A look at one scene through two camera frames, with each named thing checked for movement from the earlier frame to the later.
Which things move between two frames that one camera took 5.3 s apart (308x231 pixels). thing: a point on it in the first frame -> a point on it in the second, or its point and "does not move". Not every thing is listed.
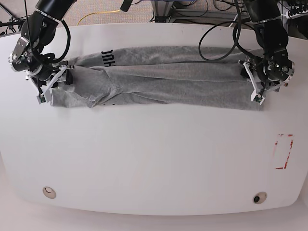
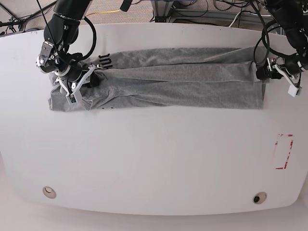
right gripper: (44, 78) -> (70, 87)
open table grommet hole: (259, 197) does not move
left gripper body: (269, 74) -> (294, 79)
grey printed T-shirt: (189, 76) does not move
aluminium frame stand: (164, 12) does not move
